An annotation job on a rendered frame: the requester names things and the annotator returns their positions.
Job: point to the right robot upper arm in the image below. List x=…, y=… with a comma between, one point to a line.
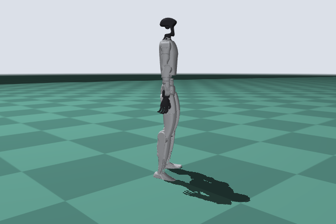
x=165, y=53

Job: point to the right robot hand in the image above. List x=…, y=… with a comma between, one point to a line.
x=165, y=103

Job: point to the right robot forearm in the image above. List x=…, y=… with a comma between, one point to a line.
x=166, y=79

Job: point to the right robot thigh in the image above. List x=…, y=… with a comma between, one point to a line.
x=169, y=118

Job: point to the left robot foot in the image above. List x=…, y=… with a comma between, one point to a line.
x=171, y=165

